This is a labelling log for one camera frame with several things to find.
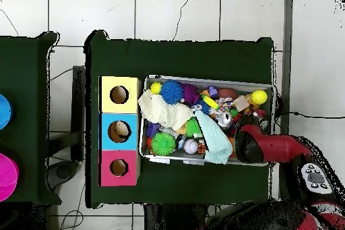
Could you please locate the large green spiky ball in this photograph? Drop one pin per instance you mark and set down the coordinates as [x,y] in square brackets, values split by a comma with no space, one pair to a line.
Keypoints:
[163,144]

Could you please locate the wooden box with three holes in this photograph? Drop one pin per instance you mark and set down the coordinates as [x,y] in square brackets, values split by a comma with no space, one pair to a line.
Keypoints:
[129,106]

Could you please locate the blue round disc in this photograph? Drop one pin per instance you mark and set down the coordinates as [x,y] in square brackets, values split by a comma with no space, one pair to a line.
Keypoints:
[4,111]

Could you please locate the brown toy football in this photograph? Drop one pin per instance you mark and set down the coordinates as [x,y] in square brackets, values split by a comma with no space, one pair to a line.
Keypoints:
[227,93]

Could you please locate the yellow ball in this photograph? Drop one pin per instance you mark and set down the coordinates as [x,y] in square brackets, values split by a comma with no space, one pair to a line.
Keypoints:
[155,88]
[259,97]

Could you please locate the purple spiky rubber ball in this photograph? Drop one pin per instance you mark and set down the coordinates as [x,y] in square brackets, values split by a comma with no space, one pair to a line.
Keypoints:
[190,94]

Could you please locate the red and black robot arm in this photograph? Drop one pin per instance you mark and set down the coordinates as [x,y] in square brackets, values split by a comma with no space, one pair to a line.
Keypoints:
[277,149]

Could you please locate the dark green tablecloth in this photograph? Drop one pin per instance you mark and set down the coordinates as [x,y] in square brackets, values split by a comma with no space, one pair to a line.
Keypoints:
[24,65]
[175,57]

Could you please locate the white baseball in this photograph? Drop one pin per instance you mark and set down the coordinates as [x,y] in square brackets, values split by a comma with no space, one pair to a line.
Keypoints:
[191,146]

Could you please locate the blue spiky rubber ball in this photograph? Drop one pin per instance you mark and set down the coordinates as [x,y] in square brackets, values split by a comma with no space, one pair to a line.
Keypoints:
[171,92]

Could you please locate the cream muslin cloth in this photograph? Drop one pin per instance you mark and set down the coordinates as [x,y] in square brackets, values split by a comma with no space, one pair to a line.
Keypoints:
[161,111]

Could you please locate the magenta round disc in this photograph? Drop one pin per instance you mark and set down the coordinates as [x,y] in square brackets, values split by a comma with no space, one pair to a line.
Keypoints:
[6,176]

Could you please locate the silver drink can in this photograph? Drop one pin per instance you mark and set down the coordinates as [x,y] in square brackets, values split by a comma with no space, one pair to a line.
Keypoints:
[224,120]

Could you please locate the mint green muslin cloth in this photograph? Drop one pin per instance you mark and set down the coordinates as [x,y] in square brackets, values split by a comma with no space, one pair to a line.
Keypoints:
[215,138]

